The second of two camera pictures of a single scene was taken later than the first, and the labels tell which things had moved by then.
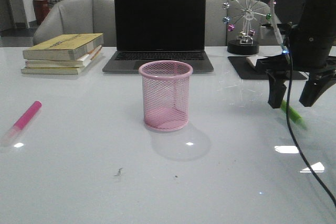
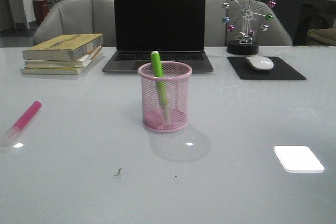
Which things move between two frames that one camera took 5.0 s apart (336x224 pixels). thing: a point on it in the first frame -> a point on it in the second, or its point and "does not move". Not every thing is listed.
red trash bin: (42, 7) does not move
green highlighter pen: (293, 115) -> (160, 84)
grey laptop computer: (157, 24) does not move
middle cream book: (81, 62) does not move
